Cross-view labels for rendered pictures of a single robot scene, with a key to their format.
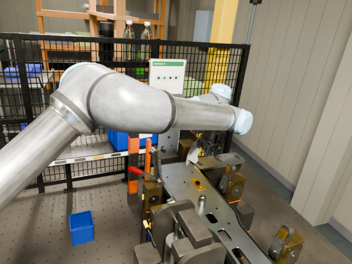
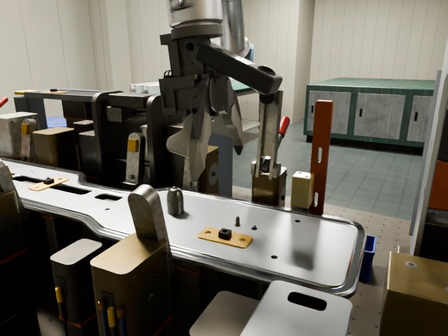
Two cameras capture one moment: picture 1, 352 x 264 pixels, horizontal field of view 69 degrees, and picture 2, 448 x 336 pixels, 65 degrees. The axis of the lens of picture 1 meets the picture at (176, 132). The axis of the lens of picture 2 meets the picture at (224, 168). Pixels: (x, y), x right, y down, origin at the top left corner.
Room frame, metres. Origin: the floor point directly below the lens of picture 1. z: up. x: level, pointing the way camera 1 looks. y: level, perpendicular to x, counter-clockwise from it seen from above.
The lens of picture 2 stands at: (1.35, -0.43, 1.28)
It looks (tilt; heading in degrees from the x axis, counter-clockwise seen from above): 18 degrees down; 142
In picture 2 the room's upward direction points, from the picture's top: straight up
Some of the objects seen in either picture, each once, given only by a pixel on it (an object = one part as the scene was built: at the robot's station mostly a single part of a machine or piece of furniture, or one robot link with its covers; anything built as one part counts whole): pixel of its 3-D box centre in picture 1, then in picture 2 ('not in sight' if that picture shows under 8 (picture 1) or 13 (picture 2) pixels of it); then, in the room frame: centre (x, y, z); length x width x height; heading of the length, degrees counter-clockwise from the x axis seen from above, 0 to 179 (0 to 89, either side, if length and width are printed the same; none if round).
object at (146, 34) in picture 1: (146, 41); not in sight; (1.50, 0.21, 1.53); 0.07 x 0.07 x 0.20
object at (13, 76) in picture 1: (31, 102); not in sight; (3.08, 1.91, 0.47); 0.99 x 0.58 x 0.93; 12
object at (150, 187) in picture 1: (147, 217); (269, 243); (0.84, 0.09, 0.87); 0.10 x 0.07 x 0.35; 117
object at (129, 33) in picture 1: (129, 40); not in sight; (1.45, 0.30, 1.53); 0.07 x 0.07 x 0.20
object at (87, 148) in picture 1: (119, 143); not in sight; (1.22, 0.30, 1.01); 0.90 x 0.22 x 0.03; 117
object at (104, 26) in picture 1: (106, 41); not in sight; (1.40, 0.41, 1.52); 0.07 x 0.07 x 0.18
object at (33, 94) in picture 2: not in sight; (81, 95); (0.15, -0.09, 1.16); 0.37 x 0.14 x 0.02; 27
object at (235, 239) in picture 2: (197, 183); (225, 234); (0.95, -0.12, 1.01); 0.08 x 0.04 x 0.01; 28
